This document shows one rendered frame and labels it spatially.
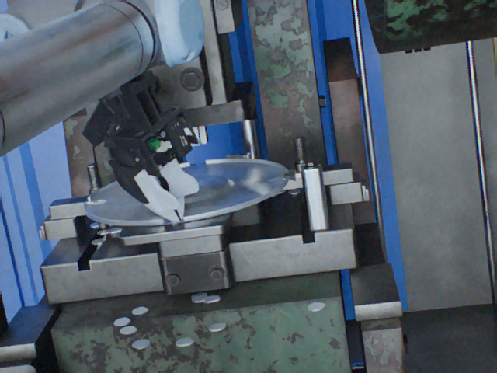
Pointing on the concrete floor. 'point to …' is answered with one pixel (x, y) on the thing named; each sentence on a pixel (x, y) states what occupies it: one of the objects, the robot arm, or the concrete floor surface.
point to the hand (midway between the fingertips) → (171, 211)
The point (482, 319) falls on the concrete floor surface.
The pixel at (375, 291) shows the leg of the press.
